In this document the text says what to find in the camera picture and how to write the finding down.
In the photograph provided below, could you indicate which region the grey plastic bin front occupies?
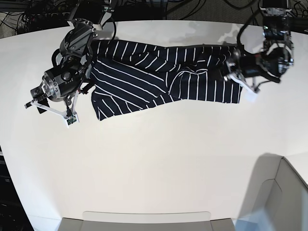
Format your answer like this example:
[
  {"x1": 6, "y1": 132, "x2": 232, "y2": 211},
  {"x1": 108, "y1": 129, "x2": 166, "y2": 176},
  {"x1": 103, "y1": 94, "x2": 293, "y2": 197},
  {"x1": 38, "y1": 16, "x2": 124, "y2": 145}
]
[{"x1": 58, "y1": 211, "x2": 235, "y2": 231}]

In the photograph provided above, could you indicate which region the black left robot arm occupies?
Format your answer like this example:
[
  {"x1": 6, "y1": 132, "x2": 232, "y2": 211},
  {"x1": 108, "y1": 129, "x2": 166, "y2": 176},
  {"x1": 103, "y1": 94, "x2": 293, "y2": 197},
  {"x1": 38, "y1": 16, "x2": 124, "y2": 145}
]
[{"x1": 227, "y1": 0, "x2": 294, "y2": 83}]

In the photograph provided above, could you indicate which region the grey plastic bin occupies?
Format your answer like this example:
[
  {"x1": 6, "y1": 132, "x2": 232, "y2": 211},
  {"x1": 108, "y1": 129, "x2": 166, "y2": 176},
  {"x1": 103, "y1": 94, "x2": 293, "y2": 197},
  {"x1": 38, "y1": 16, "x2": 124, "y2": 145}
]
[
  {"x1": 58, "y1": 211, "x2": 235, "y2": 231},
  {"x1": 236, "y1": 153, "x2": 308, "y2": 231}
]

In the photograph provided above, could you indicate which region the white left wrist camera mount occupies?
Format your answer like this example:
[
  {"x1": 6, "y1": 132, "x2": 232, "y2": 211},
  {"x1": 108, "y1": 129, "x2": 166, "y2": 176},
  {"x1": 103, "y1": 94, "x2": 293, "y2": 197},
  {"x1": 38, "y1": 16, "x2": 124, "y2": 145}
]
[{"x1": 224, "y1": 72, "x2": 260, "y2": 103}]

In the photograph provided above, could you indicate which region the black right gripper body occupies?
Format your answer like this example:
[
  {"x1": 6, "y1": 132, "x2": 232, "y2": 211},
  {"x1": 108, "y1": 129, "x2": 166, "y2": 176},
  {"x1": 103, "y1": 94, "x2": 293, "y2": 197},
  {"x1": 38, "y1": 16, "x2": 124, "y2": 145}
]
[{"x1": 30, "y1": 68, "x2": 84, "y2": 102}]

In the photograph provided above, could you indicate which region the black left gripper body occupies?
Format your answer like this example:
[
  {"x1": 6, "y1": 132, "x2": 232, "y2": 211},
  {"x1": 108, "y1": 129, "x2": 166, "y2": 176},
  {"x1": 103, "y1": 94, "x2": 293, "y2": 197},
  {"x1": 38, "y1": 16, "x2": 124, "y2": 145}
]
[{"x1": 225, "y1": 49, "x2": 265, "y2": 79}]

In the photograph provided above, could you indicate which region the grey plastic bin right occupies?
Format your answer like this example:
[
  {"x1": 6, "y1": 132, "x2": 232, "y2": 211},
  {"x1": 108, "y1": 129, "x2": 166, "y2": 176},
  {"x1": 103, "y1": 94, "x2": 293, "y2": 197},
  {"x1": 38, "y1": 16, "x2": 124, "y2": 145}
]
[{"x1": 236, "y1": 153, "x2": 308, "y2": 231}]

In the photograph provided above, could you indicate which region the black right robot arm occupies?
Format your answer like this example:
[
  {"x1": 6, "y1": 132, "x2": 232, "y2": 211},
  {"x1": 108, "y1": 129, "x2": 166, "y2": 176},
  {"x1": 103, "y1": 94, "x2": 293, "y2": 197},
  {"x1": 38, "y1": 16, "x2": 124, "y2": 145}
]
[{"x1": 30, "y1": 0, "x2": 117, "y2": 102}]

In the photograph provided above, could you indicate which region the navy white striped T-shirt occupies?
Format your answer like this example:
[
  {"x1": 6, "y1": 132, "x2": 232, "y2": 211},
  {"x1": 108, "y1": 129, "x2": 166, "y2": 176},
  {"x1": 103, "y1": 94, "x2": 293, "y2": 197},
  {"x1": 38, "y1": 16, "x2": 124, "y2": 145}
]
[{"x1": 90, "y1": 40, "x2": 242, "y2": 120}]

